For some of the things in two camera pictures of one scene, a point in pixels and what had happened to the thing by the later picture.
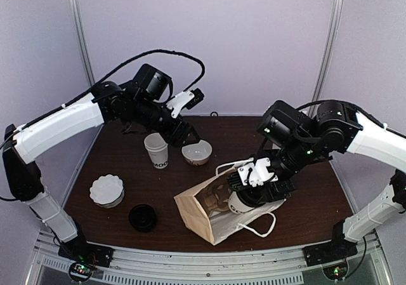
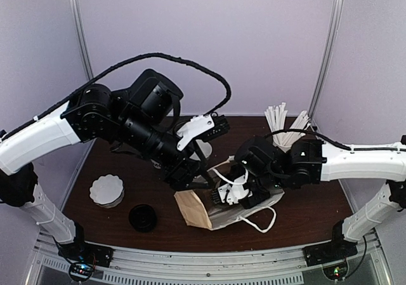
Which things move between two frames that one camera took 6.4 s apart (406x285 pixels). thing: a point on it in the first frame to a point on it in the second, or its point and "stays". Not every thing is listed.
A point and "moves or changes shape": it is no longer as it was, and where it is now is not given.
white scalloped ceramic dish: x=107 y=191 stays
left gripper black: x=170 y=136 to x=180 y=182
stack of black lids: x=143 y=218 stays
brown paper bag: x=204 y=208 moves or changes shape
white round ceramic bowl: x=197 y=153 stays
